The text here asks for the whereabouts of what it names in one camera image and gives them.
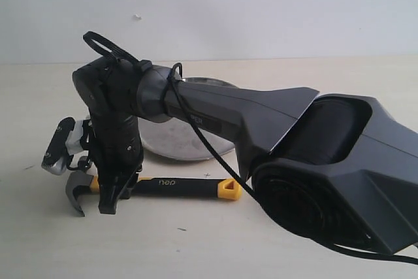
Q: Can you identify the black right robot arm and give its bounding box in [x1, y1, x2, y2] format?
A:
[72, 57, 417, 255]

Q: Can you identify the yellow black claw hammer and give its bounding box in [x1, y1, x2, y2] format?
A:
[65, 171, 242, 217]

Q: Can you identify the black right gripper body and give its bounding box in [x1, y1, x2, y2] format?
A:
[90, 114, 144, 176]

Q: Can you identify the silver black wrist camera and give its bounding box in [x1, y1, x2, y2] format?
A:
[41, 117, 84, 176]

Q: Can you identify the round stainless steel plate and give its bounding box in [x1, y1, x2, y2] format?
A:
[138, 77, 238, 161]

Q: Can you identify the black cable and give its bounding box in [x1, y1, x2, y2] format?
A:
[82, 31, 418, 263]

